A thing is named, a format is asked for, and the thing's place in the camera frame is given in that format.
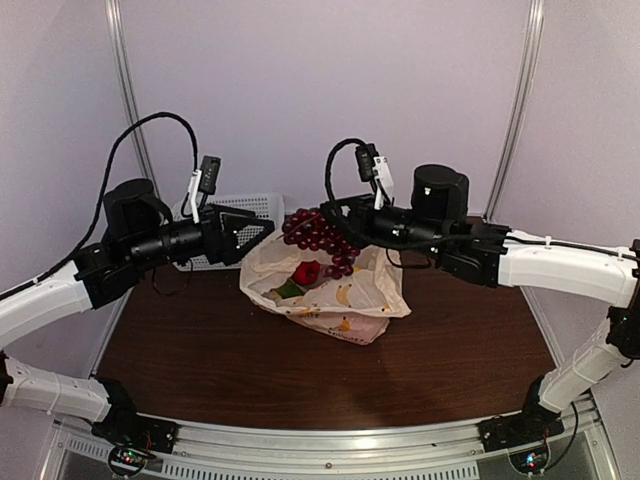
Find banana print plastic bag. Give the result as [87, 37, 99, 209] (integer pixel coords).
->
[239, 233, 411, 345]

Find green yellow mango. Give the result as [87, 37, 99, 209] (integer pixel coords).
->
[275, 281, 301, 299]

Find black camera cable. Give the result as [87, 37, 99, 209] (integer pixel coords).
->
[323, 138, 451, 266]
[69, 112, 201, 261]

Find left black camera cable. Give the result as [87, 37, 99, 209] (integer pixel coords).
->
[69, 112, 201, 261]

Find aluminium corner post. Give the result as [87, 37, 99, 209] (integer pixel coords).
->
[483, 0, 545, 221]
[104, 0, 155, 181]

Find circuit board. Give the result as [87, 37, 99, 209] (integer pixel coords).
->
[107, 446, 153, 476]
[509, 446, 551, 476]

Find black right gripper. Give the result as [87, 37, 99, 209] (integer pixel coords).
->
[319, 193, 447, 260]

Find right aluminium corner post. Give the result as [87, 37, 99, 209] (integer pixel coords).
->
[483, 0, 545, 221]

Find white perforated plastic basket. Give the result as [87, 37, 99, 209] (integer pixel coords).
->
[172, 191, 286, 271]

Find aluminium front rail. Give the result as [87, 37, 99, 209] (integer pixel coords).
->
[39, 394, 621, 480]

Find right black camera cable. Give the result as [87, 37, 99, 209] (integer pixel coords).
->
[323, 138, 451, 266]

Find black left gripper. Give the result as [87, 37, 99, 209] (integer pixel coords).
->
[127, 202, 274, 271]

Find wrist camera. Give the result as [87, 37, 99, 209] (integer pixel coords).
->
[182, 155, 222, 224]
[355, 143, 394, 210]

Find right circuit board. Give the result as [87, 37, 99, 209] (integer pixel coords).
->
[509, 446, 551, 476]

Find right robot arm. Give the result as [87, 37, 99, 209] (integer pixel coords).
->
[320, 164, 639, 442]

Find red apple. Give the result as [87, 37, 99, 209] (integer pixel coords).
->
[291, 261, 321, 286]

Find left circuit board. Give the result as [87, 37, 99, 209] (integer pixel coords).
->
[107, 446, 153, 476]

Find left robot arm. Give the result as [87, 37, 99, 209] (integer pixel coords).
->
[1, 179, 274, 444]

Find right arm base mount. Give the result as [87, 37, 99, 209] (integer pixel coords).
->
[477, 406, 565, 453]

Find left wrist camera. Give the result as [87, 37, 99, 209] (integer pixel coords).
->
[182, 155, 222, 224]

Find left aluminium corner post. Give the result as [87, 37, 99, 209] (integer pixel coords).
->
[104, 0, 155, 181]

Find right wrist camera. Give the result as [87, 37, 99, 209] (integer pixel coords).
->
[355, 143, 394, 210]

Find dark red grape bunch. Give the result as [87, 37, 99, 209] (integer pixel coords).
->
[281, 208, 361, 279]

